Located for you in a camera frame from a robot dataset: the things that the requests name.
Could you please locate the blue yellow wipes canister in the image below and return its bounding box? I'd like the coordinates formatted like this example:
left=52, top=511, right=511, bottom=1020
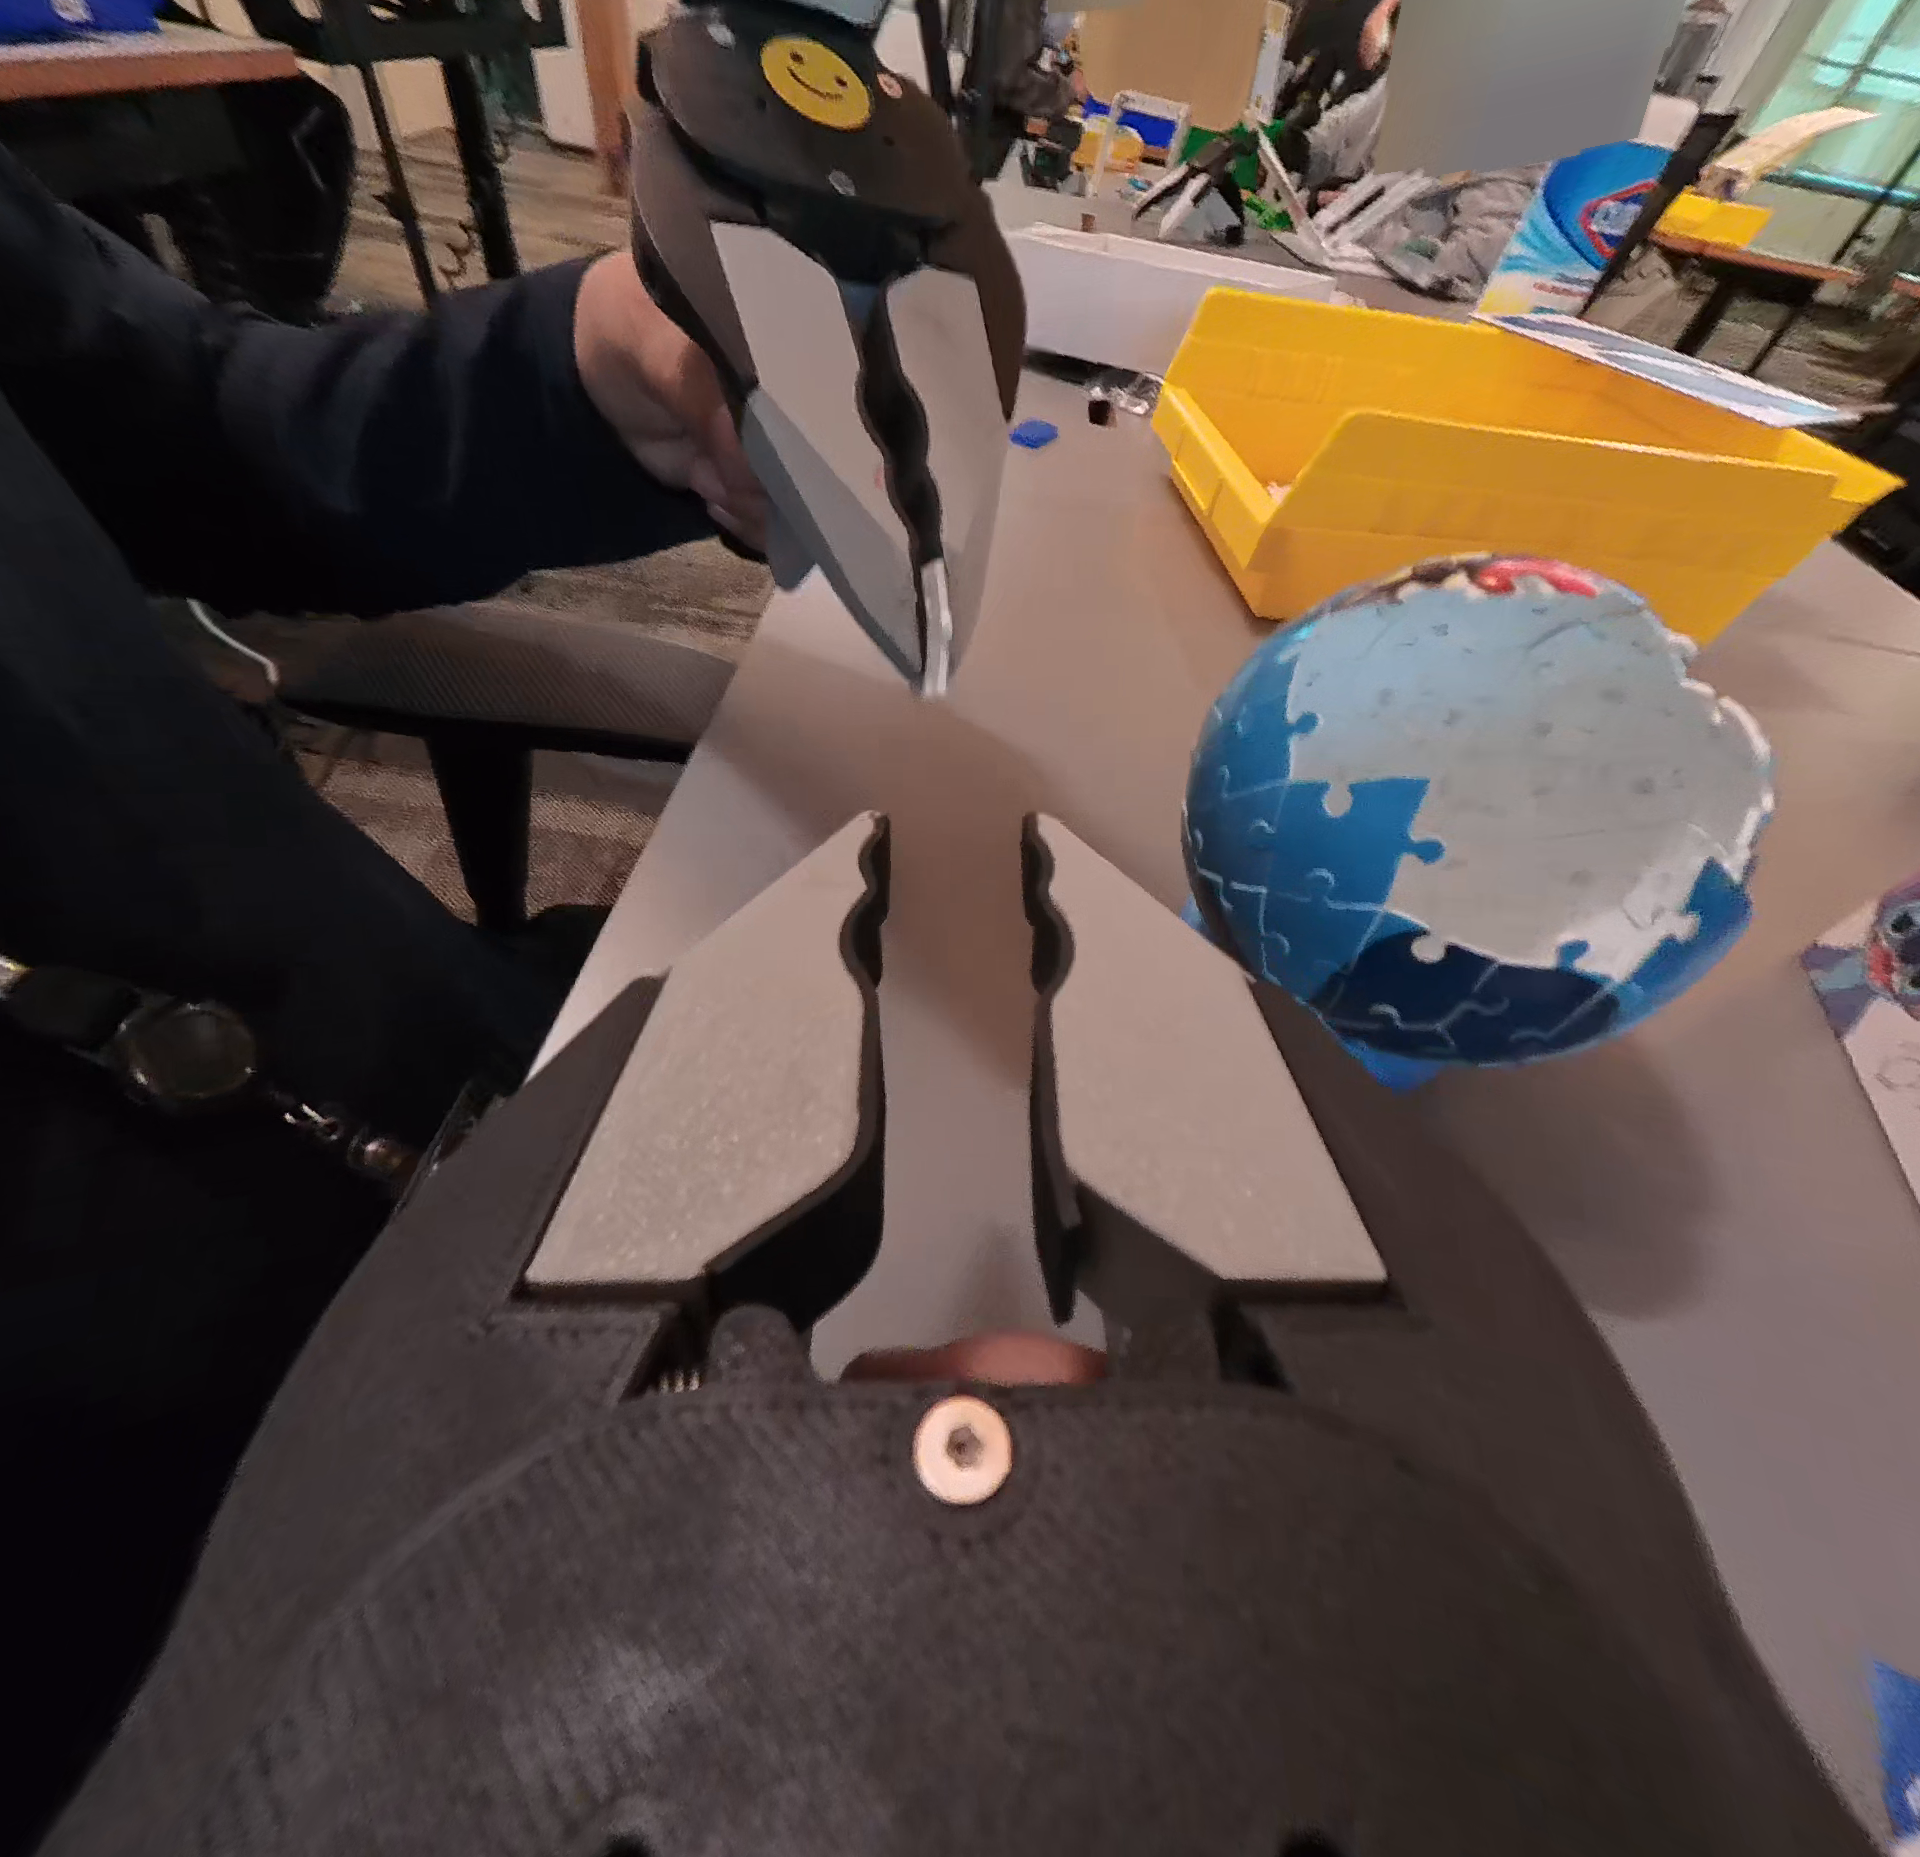
left=1473, top=137, right=1687, bottom=325

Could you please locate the white sheet with blue shapes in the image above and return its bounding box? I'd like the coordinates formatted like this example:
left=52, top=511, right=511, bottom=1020
left=1473, top=306, right=1867, bottom=428

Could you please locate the person's right hand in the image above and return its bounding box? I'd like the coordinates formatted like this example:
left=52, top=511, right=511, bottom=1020
left=839, top=1326, right=1117, bottom=1387

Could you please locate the white cardboard box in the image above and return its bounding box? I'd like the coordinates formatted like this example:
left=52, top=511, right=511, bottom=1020
left=1003, top=220, right=1340, bottom=377

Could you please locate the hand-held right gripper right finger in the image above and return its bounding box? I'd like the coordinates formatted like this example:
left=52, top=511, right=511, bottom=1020
left=1020, top=809, right=1392, bottom=1326

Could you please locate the blue puzzle ball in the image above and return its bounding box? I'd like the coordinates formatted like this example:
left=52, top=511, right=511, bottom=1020
left=1180, top=548, right=1779, bottom=1068

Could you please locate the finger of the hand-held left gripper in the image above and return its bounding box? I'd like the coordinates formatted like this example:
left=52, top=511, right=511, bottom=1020
left=876, top=269, right=1017, bottom=692
left=704, top=218, right=934, bottom=690

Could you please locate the person's left hand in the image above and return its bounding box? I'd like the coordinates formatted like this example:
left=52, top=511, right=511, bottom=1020
left=573, top=249, right=777, bottom=556

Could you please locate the printed puzzle box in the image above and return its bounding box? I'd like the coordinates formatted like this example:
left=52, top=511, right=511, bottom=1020
left=1796, top=871, right=1920, bottom=1206

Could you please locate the yellow plastic bin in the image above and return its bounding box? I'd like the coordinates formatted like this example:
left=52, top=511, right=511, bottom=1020
left=1149, top=284, right=1910, bottom=648

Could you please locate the black strap with buckle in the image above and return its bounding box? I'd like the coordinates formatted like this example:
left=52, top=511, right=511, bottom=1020
left=0, top=954, right=445, bottom=1186

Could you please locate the blue plastic piece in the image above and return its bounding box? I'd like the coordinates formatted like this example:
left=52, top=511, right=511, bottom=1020
left=1866, top=1651, right=1920, bottom=1840

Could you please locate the black office chair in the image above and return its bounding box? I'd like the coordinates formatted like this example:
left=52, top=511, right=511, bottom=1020
left=187, top=594, right=740, bottom=932

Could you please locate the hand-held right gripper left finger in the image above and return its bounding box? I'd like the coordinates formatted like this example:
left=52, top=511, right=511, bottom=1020
left=521, top=809, right=892, bottom=1342

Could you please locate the wooden background desk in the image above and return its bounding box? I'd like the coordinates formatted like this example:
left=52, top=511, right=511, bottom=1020
left=0, top=0, right=638, bottom=305

